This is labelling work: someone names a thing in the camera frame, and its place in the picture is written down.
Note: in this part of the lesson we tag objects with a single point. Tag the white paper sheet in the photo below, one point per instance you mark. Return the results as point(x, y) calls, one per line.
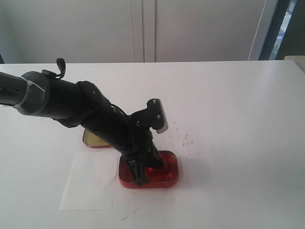
point(91, 181)

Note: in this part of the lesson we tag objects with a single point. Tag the dark window frame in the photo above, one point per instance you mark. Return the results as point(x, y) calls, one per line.
point(286, 33)

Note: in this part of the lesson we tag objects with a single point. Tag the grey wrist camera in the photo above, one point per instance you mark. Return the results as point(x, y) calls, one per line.
point(153, 116)

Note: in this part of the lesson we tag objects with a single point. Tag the white cabinet doors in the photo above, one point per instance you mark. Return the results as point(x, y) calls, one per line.
point(136, 30)

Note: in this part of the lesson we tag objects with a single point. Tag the red ink pad tin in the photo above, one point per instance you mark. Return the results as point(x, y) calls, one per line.
point(164, 177)

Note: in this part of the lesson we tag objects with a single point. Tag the gold tin lid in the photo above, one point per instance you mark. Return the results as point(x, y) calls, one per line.
point(91, 140)

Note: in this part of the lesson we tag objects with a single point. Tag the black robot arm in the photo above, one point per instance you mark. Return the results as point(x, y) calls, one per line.
point(82, 104)

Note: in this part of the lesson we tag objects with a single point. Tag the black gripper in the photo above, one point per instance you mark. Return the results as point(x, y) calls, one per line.
point(136, 146)

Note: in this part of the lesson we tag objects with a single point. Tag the beige box corner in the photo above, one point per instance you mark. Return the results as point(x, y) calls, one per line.
point(299, 60)

